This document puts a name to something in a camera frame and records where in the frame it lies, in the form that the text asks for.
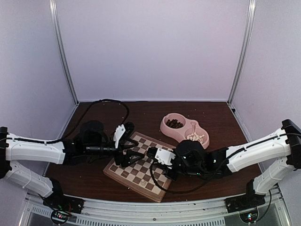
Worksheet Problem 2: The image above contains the dark chess pieces pile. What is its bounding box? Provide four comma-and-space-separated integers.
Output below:
166, 119, 184, 129

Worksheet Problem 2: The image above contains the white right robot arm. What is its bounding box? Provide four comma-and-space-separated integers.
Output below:
155, 120, 301, 208

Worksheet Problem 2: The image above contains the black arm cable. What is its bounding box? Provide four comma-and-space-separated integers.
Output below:
54, 98, 130, 143
149, 162, 207, 194

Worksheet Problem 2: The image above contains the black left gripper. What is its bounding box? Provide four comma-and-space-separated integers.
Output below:
85, 138, 145, 168

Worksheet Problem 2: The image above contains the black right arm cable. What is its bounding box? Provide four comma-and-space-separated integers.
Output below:
149, 162, 207, 194

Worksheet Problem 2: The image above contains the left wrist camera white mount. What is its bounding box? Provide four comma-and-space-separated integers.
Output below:
113, 122, 135, 148

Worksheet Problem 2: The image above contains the white bishop piece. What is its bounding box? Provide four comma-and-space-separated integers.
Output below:
141, 179, 146, 186

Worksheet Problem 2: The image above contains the left aluminium frame post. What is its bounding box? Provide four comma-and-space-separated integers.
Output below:
49, 0, 79, 105

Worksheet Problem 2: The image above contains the white chess pieces pile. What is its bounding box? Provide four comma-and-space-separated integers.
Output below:
186, 132, 205, 144

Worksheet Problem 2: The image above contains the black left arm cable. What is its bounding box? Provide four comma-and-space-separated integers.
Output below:
54, 98, 130, 143

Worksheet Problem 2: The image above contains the right aluminium frame post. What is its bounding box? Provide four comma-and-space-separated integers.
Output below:
227, 0, 256, 106

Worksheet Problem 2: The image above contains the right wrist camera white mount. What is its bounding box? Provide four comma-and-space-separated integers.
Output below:
147, 147, 176, 166

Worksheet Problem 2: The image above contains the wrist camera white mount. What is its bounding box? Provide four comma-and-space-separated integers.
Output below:
147, 147, 176, 166
113, 122, 135, 148

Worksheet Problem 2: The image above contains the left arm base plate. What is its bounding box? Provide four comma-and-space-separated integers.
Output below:
42, 195, 85, 214

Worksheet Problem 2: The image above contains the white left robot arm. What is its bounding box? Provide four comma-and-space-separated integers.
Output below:
0, 120, 145, 209

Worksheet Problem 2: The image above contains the wooden chess board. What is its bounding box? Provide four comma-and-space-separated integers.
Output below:
103, 132, 174, 202

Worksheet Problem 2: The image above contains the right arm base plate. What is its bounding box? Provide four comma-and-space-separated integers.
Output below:
225, 194, 265, 213

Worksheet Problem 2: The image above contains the front aluminium rail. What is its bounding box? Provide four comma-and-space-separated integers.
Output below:
17, 187, 292, 226

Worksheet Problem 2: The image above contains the pink double bowl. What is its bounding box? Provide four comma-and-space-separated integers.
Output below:
160, 113, 210, 149

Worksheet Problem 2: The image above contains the aluminium frame post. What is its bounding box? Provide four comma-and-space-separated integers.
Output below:
227, 0, 256, 106
49, 0, 79, 105

